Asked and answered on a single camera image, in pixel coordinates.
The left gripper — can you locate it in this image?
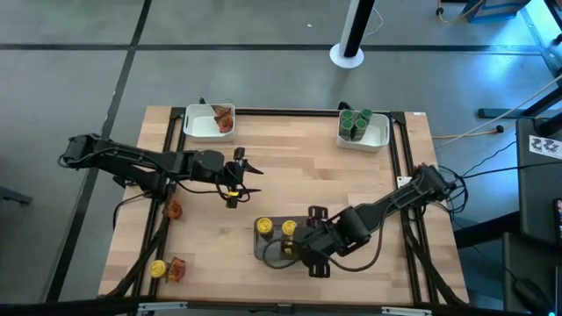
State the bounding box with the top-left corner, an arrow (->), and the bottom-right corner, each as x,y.
218,147 -> 265,209

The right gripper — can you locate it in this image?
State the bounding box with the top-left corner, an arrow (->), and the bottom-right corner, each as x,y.
292,205 -> 348,278

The grey translucent plastic bin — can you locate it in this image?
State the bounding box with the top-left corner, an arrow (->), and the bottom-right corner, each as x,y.
253,214 -> 313,261

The white plastic bin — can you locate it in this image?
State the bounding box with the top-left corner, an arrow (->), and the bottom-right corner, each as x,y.
336,109 -> 391,154
182,103 -> 236,143

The black rig crossbar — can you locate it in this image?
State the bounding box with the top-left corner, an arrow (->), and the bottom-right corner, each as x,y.
0,296 -> 562,316

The black computer mouse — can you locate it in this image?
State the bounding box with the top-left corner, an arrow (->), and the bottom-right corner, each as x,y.
513,277 -> 552,311

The black stand leg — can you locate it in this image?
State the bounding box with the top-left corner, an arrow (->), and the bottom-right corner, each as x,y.
477,83 -> 562,137

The black side desk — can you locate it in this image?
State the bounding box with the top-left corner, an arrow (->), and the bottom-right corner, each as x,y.
515,117 -> 562,247

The grey floor object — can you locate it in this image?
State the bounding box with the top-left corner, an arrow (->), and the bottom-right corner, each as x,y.
0,186 -> 33,205

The black phone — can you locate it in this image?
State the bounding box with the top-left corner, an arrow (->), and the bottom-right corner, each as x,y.
552,197 -> 562,245

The white printed paper sheet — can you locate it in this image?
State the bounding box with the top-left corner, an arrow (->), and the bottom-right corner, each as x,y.
529,134 -> 562,160

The grey metal beam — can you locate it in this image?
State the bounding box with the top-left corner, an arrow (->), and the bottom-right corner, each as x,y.
520,0 -> 562,75

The black aluminium table frame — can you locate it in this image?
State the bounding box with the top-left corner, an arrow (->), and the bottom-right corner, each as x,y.
101,97 -> 470,308

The silver crossbar bracket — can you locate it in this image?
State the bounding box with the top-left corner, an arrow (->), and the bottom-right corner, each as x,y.
380,305 -> 434,316
137,301 -> 189,315

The black and white post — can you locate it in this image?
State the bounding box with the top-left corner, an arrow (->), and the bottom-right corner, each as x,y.
328,0 -> 378,69

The tan cable with black plug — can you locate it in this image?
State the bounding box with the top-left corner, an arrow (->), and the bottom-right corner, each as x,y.
432,125 -> 505,140

